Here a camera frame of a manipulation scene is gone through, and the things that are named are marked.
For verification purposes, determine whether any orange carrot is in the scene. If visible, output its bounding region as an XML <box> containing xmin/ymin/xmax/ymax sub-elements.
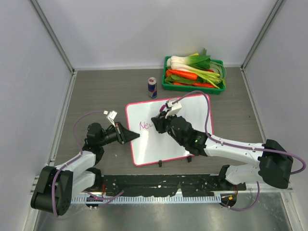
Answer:
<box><xmin>166</xmin><ymin>69</ymin><xmax>198</xmax><ymax>80</ymax></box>

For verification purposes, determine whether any purple capped marker pen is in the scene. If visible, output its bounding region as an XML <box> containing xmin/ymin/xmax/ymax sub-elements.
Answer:
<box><xmin>159</xmin><ymin>104</ymin><xmax>166</xmax><ymax>113</ymax></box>

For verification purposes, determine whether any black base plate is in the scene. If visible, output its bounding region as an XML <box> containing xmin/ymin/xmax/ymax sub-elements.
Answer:
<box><xmin>75</xmin><ymin>174</ymin><xmax>247</xmax><ymax>197</ymax></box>

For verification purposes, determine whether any green onion bunch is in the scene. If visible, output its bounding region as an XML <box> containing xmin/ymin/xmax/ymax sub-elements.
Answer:
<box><xmin>186</xmin><ymin>61</ymin><xmax>227</xmax><ymax>89</ymax></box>

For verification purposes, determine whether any pink framed whiteboard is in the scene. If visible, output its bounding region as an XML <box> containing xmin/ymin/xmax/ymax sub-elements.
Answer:
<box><xmin>126</xmin><ymin>94</ymin><xmax>212</xmax><ymax>166</ymax></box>

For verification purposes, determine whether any white slotted cable duct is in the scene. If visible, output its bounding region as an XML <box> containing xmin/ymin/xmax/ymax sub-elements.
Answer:
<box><xmin>72</xmin><ymin>195</ymin><xmax>222</xmax><ymax>204</ymax></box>

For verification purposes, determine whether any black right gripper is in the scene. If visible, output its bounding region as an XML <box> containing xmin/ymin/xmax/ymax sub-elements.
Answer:
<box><xmin>153</xmin><ymin>109</ymin><xmax>185</xmax><ymax>146</ymax></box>

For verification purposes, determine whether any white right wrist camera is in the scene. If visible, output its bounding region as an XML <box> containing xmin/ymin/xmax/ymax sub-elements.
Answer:
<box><xmin>165</xmin><ymin>98</ymin><xmax>182</xmax><ymax>118</ymax></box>

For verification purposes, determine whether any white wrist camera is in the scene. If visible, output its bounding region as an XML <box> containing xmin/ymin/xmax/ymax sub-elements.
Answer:
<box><xmin>103</xmin><ymin>111</ymin><xmax>117</xmax><ymax>127</ymax></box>
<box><xmin>165</xmin><ymin>98</ymin><xmax>182</xmax><ymax>118</ymax></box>

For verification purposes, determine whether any aluminium frame post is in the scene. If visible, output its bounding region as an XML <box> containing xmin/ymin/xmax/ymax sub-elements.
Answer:
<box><xmin>241</xmin><ymin>0</ymin><xmax>285</xmax><ymax>71</ymax></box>
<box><xmin>29</xmin><ymin>0</ymin><xmax>75</xmax><ymax>74</ymax></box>

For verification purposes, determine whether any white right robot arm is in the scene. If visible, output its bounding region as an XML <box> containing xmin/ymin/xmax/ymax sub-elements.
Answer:
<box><xmin>151</xmin><ymin>112</ymin><xmax>293</xmax><ymax>190</ymax></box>

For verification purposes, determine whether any right aluminium frame post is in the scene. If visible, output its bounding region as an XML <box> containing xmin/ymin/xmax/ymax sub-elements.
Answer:
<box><xmin>241</xmin><ymin>0</ymin><xmax>285</xmax><ymax>71</ymax></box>

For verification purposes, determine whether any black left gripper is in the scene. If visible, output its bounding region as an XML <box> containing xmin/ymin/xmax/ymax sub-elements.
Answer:
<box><xmin>98</xmin><ymin>122</ymin><xmax>139</xmax><ymax>147</ymax></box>

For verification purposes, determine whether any left aluminium frame post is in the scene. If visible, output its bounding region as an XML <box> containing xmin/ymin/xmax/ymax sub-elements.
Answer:
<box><xmin>29</xmin><ymin>0</ymin><xmax>75</xmax><ymax>74</ymax></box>

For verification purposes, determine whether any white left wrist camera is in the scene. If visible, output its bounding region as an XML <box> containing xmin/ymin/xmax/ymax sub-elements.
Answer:
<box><xmin>103</xmin><ymin>111</ymin><xmax>117</xmax><ymax>127</ymax></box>

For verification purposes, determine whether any green plastic tray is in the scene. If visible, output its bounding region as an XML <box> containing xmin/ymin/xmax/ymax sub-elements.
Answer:
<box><xmin>161</xmin><ymin>56</ymin><xmax>226</xmax><ymax>95</ymax></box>

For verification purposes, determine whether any red bull can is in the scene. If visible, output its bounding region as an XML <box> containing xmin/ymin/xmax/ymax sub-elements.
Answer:
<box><xmin>147</xmin><ymin>77</ymin><xmax>157</xmax><ymax>98</ymax></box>

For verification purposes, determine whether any bok choy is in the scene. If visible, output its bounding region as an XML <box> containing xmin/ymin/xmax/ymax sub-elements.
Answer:
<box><xmin>166</xmin><ymin>48</ymin><xmax>211</xmax><ymax>70</ymax></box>

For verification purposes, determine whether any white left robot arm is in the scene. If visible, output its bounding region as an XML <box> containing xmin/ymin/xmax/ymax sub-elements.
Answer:
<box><xmin>30</xmin><ymin>122</ymin><xmax>140</xmax><ymax>216</ymax></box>

